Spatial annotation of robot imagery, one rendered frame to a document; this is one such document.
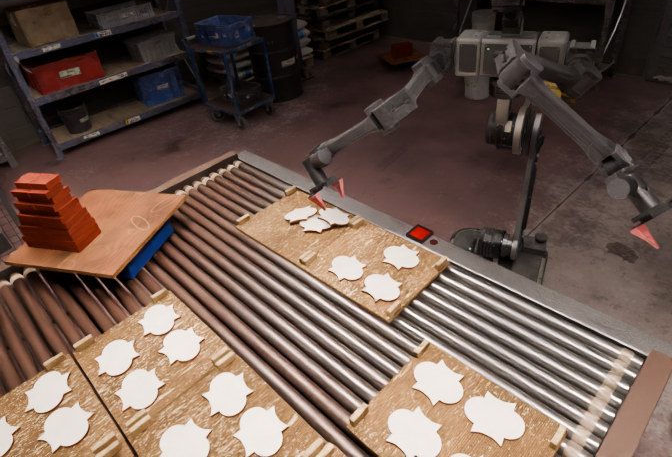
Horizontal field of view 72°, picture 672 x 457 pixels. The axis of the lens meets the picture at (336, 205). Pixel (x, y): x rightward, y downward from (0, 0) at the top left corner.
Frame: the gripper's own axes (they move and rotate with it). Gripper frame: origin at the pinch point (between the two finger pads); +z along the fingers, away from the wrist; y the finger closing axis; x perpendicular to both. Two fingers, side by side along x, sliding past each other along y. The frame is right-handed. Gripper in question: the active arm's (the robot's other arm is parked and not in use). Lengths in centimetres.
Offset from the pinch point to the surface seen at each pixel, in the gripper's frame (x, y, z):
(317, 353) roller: -27, -45, 33
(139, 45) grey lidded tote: 360, 76, -225
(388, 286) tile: -26.1, -11.7, 31.0
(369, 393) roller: -44, -43, 45
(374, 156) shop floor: 191, 157, 6
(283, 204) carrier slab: 31.2, -6.1, -8.2
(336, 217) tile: 7.0, 1.2, 6.5
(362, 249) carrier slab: -8.0, -3.7, 19.9
